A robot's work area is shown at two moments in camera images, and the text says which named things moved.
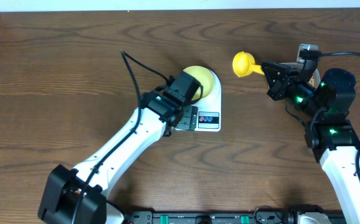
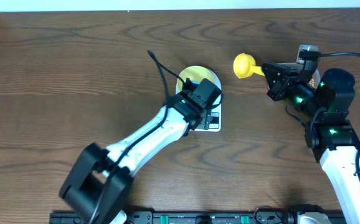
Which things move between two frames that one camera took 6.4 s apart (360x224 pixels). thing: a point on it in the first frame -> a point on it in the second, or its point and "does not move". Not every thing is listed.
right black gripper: [277, 86] does not move
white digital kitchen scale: [209, 108] does not move
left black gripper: [185, 118] -> [191, 86]
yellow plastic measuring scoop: [243, 65] does not move
